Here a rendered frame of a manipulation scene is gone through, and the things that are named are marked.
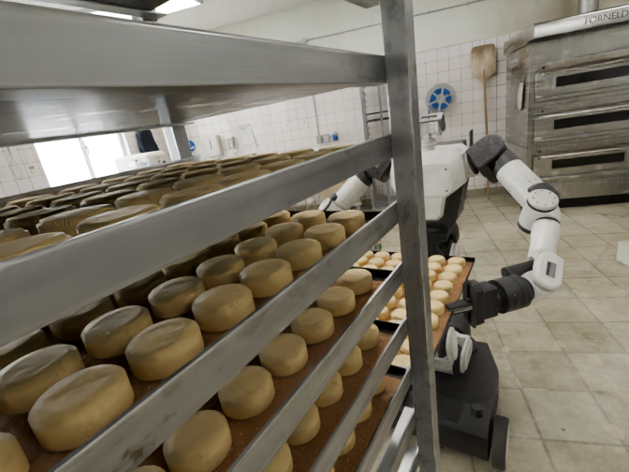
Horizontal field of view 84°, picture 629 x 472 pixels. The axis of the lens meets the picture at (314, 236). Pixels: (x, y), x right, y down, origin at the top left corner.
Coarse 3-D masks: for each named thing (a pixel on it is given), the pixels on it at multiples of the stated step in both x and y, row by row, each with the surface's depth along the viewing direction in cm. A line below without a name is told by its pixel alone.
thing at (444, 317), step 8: (368, 264) 122; (384, 264) 120; (440, 272) 108; (464, 272) 105; (464, 280) 101; (432, 288) 99; (456, 288) 97; (456, 296) 93; (448, 312) 87; (440, 320) 84; (440, 328) 82; (432, 336) 79; (440, 336) 79; (400, 352) 76
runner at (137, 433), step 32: (384, 224) 44; (352, 256) 37; (288, 288) 28; (320, 288) 32; (256, 320) 25; (288, 320) 28; (224, 352) 23; (256, 352) 25; (160, 384) 19; (192, 384) 21; (224, 384) 23; (128, 416) 17; (160, 416) 19; (96, 448) 16; (128, 448) 17
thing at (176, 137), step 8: (168, 128) 66; (176, 128) 66; (184, 128) 68; (168, 136) 67; (176, 136) 66; (184, 136) 68; (168, 144) 68; (176, 144) 67; (184, 144) 68; (176, 152) 67; (184, 152) 68
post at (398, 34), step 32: (384, 0) 40; (384, 32) 41; (416, 64) 43; (416, 96) 43; (416, 128) 44; (416, 160) 44; (416, 192) 45; (416, 224) 47; (416, 256) 48; (416, 288) 50; (416, 320) 52; (416, 352) 54; (416, 384) 56; (416, 416) 59
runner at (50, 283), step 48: (384, 144) 43; (240, 192) 23; (288, 192) 28; (96, 240) 16; (144, 240) 18; (192, 240) 20; (0, 288) 13; (48, 288) 14; (96, 288) 16; (0, 336) 13
